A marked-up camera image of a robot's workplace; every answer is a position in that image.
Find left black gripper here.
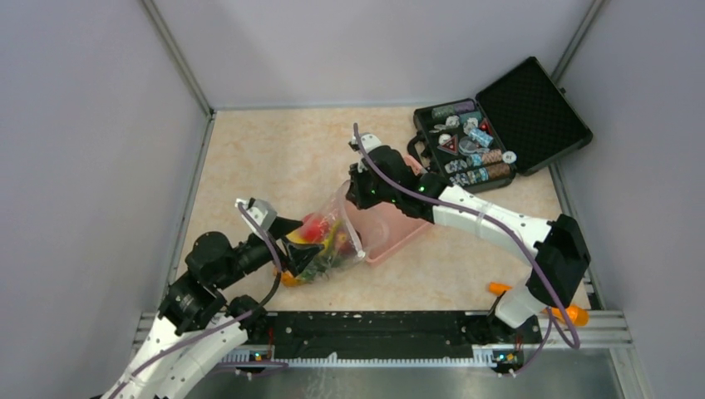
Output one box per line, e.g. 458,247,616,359
215,215,325,288

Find red apple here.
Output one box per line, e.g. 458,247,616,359
300,213,332,244

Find orange toy pineapple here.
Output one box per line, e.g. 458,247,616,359
281,257,343,288

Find clear zip top bag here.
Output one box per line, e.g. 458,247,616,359
281,180,391,288

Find yellow banana bunch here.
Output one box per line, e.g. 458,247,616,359
287,221,340,251

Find pink plastic basket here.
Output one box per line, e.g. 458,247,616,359
352,154,436,268

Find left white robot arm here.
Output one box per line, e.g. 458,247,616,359
102,215,324,398

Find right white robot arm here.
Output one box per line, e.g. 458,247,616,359
347,145,591,342

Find black poker chip case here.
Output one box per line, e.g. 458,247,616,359
407,57,594,193

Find orange carrot toy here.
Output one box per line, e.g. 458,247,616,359
488,282,589,327

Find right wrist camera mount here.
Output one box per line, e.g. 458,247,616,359
348,133,383,159

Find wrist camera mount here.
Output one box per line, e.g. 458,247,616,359
348,133,383,159
234,198,278,233

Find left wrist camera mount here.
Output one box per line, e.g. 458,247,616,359
234,198,278,233

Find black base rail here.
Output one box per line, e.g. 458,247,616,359
233,311,542,373

